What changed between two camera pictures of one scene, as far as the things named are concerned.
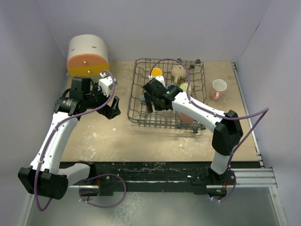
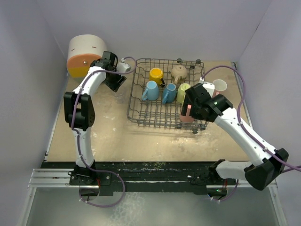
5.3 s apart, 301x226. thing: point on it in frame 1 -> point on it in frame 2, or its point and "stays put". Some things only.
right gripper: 148,100 -> 193,113
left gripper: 110,112 -> 115,85
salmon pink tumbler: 185,118 stays put
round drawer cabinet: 88,56 stays put
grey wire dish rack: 188,75 stays put
